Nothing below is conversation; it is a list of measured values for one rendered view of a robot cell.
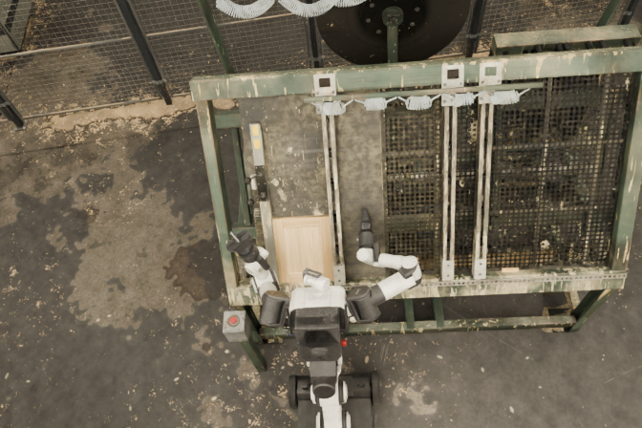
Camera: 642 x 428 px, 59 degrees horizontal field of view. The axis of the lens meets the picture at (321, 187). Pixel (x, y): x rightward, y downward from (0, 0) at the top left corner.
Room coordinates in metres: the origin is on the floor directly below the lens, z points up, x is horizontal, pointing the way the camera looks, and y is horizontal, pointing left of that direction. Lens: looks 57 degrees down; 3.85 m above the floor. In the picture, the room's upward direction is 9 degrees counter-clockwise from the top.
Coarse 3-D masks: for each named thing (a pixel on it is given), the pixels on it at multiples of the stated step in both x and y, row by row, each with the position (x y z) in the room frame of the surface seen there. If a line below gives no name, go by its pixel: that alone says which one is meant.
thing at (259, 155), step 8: (256, 136) 1.80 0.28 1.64; (256, 152) 1.75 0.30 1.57; (264, 152) 1.77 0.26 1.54; (256, 160) 1.73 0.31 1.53; (264, 160) 1.72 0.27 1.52; (264, 208) 1.57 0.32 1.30; (264, 216) 1.55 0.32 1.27; (264, 224) 1.53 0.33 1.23; (264, 232) 1.50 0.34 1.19; (272, 232) 1.49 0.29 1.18; (272, 240) 1.47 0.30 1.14; (272, 248) 1.44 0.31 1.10; (272, 256) 1.41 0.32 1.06; (272, 264) 1.39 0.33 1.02
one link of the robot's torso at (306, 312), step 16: (304, 288) 1.09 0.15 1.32; (336, 288) 1.06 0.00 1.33; (304, 304) 0.99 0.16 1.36; (320, 304) 0.98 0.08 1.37; (336, 304) 0.96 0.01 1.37; (304, 320) 0.90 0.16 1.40; (320, 320) 0.89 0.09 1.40; (336, 320) 0.87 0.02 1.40; (304, 336) 0.83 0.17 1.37; (320, 336) 0.82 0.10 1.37; (336, 336) 0.81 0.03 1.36; (304, 352) 0.80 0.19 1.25; (320, 352) 0.80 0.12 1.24; (336, 352) 0.79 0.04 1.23
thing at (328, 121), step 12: (324, 108) 1.70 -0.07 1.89; (324, 120) 1.77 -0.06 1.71; (324, 132) 1.74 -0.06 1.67; (324, 144) 1.70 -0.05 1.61; (336, 156) 1.70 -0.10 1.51; (336, 168) 1.62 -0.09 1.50; (336, 180) 1.59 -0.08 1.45; (336, 192) 1.55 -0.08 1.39; (336, 204) 1.51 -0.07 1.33; (336, 216) 1.48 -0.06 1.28; (336, 228) 1.46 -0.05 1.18; (336, 240) 1.42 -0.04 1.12; (336, 252) 1.36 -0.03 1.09; (336, 264) 1.32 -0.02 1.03; (336, 276) 1.28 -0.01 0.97
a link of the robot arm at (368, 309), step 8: (376, 288) 1.02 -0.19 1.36; (368, 296) 0.98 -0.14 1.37; (376, 296) 0.98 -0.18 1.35; (384, 296) 0.98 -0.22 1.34; (360, 304) 0.95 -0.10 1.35; (368, 304) 0.95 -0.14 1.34; (376, 304) 0.95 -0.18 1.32; (360, 312) 0.93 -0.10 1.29; (368, 312) 0.92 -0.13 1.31; (376, 312) 0.92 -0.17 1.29
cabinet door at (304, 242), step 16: (272, 224) 1.53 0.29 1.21; (288, 224) 1.52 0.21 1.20; (304, 224) 1.51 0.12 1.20; (320, 224) 1.49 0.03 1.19; (288, 240) 1.47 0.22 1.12; (304, 240) 1.45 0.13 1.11; (320, 240) 1.44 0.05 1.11; (288, 256) 1.41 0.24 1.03; (304, 256) 1.40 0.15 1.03; (320, 256) 1.39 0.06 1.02; (288, 272) 1.35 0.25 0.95
